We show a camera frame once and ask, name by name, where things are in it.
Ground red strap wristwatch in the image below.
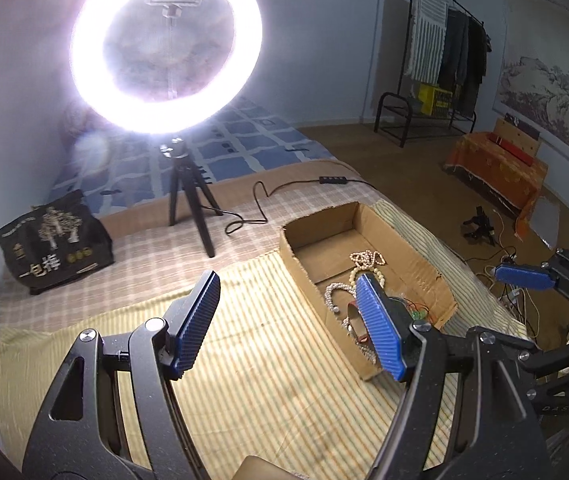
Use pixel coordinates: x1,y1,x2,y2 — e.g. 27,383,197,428
347,300,373,346

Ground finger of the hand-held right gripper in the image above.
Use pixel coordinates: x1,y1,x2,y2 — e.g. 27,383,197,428
495,249,569,311

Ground wooden board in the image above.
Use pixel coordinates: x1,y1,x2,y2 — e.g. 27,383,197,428
495,117,541,161

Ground cream bead bracelet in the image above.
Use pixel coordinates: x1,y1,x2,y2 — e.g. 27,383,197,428
349,266,385,291

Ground white pearl necklace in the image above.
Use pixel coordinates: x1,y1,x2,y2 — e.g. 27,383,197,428
323,249,389,317

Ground yellow crate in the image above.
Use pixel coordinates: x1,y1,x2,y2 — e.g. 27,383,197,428
417,84,454,116

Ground black printed bag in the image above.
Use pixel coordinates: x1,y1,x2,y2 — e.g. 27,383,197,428
0,190,114,295

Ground dark hanging trousers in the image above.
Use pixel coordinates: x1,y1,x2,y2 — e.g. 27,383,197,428
437,7,470,92

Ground landscape wall painting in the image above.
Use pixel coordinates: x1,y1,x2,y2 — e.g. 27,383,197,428
492,0,569,166

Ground small black floor tripod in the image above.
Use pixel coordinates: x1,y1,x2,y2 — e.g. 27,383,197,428
461,206,499,246

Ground pink checked bed sheet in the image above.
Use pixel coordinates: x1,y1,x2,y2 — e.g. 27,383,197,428
0,160,380,333

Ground blue patterned blanket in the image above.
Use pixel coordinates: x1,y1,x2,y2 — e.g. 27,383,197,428
47,97,338,221

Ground orange cloth covered table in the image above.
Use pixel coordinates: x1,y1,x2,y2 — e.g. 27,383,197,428
445,131,549,241

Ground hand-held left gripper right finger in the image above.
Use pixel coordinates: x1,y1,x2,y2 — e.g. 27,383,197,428
355,274,550,480

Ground black power cable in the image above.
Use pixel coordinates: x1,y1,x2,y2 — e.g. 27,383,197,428
199,176,365,235

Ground tangle of floor cables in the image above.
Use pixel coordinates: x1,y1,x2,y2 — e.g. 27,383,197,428
475,245,545,341

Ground brown cardboard box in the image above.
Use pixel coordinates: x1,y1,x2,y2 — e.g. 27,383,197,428
278,201,458,382

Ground black hanging garment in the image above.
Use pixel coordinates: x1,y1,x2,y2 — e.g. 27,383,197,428
463,17,489,118

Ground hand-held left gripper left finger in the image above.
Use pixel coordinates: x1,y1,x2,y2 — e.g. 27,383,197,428
22,270,222,480

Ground white flat board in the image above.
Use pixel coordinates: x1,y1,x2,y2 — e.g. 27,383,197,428
529,195,563,251

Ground white ring light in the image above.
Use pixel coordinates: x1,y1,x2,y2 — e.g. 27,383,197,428
68,0,264,135

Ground striped hanging towel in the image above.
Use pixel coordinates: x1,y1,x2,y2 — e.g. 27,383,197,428
409,0,449,83

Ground red long box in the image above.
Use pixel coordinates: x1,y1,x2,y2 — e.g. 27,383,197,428
497,133,535,166

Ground black garment rack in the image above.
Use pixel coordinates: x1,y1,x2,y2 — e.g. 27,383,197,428
402,0,493,96

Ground black low shoe rack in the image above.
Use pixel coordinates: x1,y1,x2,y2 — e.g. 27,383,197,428
375,92,478,148

